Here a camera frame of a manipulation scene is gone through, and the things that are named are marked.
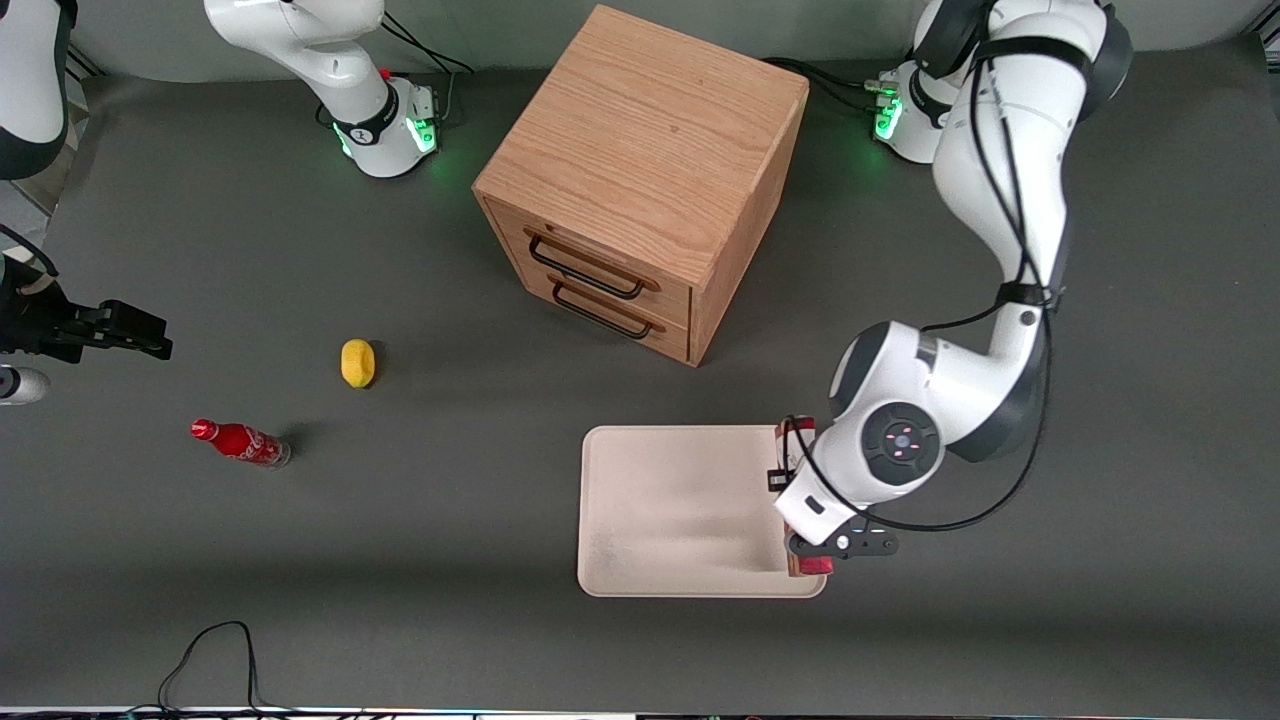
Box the wooden drawer cabinet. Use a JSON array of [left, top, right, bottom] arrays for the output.
[[472, 4, 811, 369]]

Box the black left arm base cable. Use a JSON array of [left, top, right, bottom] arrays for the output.
[[764, 56, 898, 113]]

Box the white rectangular tray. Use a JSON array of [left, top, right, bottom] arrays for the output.
[[577, 425, 829, 600]]

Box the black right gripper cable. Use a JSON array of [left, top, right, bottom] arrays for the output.
[[0, 224, 59, 278]]

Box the black right arm base cable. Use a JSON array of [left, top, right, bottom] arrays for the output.
[[380, 12, 475, 126]]

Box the black arm base cable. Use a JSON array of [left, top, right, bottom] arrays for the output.
[[764, 56, 898, 113], [380, 12, 475, 126]]

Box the black looped table cable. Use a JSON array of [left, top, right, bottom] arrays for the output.
[[125, 620, 301, 717]]

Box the black drawer handle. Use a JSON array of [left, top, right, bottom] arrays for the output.
[[524, 230, 661, 301], [549, 275, 666, 341]]

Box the yellow lemon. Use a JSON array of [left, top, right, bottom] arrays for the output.
[[340, 339, 377, 389]]

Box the red cola bottle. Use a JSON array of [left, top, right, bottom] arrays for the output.
[[190, 418, 292, 469]]

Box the wooden drawer front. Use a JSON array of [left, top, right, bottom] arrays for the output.
[[513, 270, 692, 364], [484, 198, 694, 321]]

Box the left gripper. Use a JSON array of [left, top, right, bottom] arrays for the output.
[[767, 455, 869, 548]]

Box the red cookie box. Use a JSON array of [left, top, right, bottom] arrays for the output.
[[775, 417, 834, 579]]

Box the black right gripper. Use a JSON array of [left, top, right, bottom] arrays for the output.
[[0, 260, 174, 364]]

